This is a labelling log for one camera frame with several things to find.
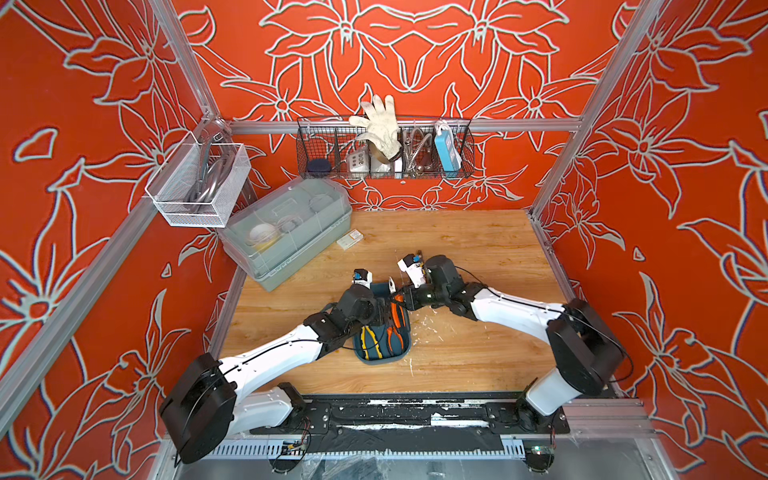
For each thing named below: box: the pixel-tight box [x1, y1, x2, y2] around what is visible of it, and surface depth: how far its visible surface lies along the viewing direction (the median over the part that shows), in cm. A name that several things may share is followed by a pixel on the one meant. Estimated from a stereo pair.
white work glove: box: [349, 94, 403, 163], surface depth 90 cm
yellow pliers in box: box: [360, 325, 383, 360], surface depth 87 cm
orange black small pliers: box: [390, 294, 406, 328], surface depth 82 cm
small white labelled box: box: [336, 229, 364, 251], surface depth 112 cm
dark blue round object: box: [307, 158, 331, 173], surface depth 98 cm
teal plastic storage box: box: [353, 282, 412, 365], surface depth 85 cm
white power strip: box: [348, 150, 369, 173], surface depth 96 cm
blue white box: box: [434, 120, 463, 177], surface depth 89 cm
